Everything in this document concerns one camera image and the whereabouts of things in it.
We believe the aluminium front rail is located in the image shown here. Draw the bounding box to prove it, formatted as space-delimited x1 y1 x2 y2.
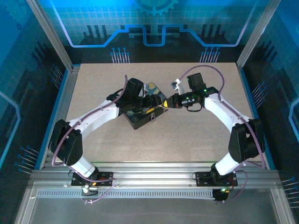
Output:
29 162 282 189

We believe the slotted grey cable duct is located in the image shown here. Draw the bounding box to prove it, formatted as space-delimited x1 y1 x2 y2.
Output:
37 190 215 199

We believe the aluminium side rail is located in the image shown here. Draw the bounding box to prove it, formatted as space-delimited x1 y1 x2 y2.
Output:
38 66 81 170

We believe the aluminium frame post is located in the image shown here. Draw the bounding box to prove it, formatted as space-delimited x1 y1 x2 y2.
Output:
26 0 75 72
236 0 278 70

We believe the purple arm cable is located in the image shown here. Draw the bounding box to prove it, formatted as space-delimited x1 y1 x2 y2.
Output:
178 65 267 204
50 74 129 205

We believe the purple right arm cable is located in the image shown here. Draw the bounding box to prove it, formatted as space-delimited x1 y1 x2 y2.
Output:
178 65 267 204

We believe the black box with painted lid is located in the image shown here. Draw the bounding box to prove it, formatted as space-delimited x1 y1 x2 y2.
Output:
121 81 168 131

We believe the black connector box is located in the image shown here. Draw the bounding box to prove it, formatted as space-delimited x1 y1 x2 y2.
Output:
212 188 229 203

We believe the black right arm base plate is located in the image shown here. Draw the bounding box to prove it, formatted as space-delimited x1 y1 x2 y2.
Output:
194 171 238 187

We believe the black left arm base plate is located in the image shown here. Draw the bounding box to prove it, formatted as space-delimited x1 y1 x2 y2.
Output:
71 171 114 187

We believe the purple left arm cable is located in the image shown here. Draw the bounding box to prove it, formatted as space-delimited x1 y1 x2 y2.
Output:
50 74 129 205

